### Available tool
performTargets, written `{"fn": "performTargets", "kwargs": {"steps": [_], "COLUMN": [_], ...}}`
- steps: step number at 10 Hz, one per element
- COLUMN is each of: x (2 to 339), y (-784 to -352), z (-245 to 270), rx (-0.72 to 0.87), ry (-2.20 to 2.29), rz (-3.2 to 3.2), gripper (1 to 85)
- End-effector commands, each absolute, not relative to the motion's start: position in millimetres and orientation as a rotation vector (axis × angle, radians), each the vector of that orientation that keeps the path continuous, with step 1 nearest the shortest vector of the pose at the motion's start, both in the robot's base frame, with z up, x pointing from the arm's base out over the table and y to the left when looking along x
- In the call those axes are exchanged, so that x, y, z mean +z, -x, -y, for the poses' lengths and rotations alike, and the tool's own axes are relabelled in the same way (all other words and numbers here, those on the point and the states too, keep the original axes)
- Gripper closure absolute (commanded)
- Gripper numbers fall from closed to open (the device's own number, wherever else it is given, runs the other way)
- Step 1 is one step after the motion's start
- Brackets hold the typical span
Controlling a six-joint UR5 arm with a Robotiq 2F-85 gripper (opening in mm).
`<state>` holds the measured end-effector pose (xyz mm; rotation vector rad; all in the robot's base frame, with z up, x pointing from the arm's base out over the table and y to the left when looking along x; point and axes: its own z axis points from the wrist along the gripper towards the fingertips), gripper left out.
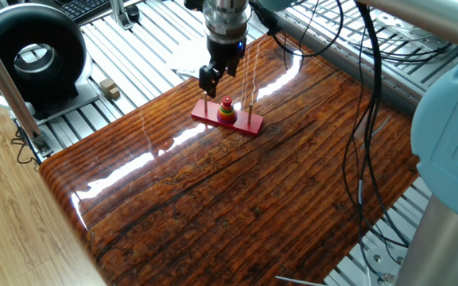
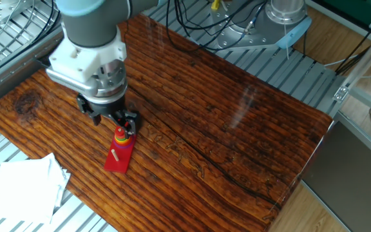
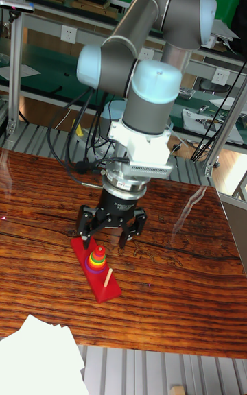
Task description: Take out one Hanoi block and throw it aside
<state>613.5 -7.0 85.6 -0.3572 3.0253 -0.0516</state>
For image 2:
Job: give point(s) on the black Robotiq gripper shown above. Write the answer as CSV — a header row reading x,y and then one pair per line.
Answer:
x,y
108,109

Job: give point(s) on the red Hanoi base with pegs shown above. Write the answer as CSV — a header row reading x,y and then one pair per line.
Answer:
x,y
121,162

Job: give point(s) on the glossy wood-grain board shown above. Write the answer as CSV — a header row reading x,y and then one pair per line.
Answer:
x,y
221,129

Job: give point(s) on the grey table edge beam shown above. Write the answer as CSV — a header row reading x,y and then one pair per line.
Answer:
x,y
18,69

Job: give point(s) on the white crumpled paper sheet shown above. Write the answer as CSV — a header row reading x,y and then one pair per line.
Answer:
x,y
27,187

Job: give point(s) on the silver robot mounting plate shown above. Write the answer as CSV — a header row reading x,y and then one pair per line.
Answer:
x,y
237,35

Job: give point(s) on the grey metal panel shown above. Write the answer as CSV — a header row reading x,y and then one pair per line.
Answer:
x,y
349,180

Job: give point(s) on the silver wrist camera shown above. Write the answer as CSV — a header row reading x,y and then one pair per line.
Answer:
x,y
72,85

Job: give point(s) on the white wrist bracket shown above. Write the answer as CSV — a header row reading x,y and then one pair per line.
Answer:
x,y
76,62

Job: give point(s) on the aluminium frame post with bracket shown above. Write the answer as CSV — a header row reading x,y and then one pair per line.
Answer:
x,y
366,64

